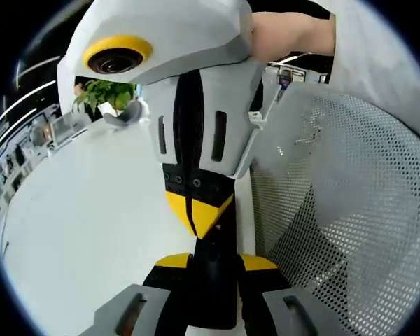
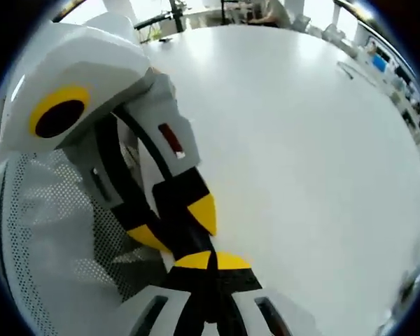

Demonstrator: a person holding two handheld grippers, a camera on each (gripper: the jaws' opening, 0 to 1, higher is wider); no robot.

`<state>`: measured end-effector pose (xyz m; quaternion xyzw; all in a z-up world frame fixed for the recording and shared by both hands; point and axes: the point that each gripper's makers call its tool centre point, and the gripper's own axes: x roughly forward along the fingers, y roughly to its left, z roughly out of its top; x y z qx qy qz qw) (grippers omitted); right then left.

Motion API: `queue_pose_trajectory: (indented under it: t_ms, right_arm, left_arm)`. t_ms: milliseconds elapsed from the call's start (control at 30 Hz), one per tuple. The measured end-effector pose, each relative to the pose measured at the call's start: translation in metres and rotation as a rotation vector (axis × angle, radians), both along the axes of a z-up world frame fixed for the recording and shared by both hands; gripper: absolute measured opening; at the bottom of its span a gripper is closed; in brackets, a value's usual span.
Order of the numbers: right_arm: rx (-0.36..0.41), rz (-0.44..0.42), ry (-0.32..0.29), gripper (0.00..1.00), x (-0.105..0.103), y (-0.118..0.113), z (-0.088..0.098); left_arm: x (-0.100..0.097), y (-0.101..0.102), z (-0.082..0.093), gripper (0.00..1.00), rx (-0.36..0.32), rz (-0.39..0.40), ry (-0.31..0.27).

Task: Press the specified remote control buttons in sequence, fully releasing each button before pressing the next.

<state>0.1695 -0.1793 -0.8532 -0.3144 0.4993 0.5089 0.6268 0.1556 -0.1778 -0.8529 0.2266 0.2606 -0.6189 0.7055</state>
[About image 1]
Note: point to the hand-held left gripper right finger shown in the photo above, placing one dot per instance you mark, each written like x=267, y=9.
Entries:
x=266, y=280

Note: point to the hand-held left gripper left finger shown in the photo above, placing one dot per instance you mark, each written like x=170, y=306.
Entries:
x=154, y=308

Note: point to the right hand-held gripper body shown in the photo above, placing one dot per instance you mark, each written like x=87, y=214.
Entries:
x=182, y=31

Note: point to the black remote control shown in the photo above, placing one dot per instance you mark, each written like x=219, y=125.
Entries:
x=213, y=280

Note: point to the green potted plant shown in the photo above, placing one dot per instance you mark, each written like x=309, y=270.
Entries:
x=105, y=96

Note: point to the white mesh basket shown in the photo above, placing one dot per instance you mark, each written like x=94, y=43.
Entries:
x=353, y=210

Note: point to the background office desks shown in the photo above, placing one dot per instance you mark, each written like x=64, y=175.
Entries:
x=42, y=140

